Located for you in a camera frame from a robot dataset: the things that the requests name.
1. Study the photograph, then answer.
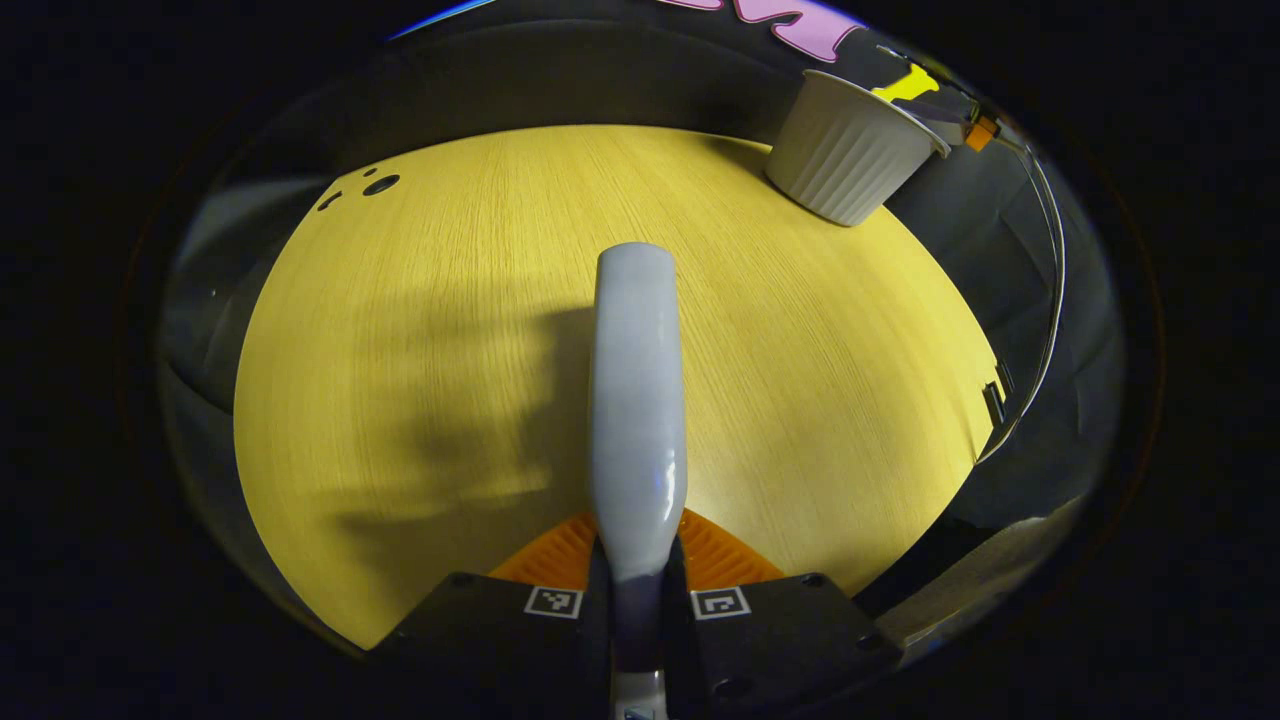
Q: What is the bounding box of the white ribbed garbage bin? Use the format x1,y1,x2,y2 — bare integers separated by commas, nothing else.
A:
765,68,951,228

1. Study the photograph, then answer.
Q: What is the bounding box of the thin grey cable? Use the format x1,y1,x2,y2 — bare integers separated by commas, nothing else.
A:
875,42,1068,463

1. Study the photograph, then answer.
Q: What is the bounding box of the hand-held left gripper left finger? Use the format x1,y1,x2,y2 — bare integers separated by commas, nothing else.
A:
375,512,613,720

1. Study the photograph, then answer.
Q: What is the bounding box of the black backdrop cloth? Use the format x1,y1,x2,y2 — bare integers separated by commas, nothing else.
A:
160,0,1121,561

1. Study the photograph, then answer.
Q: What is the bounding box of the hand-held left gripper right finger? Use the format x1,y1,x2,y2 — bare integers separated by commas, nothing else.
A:
665,508,901,720

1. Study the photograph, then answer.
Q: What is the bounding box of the grey dustpan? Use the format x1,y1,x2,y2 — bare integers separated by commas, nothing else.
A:
905,95,976,147

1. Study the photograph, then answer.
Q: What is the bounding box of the small grey broom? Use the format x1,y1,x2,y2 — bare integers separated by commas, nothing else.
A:
588,242,689,720

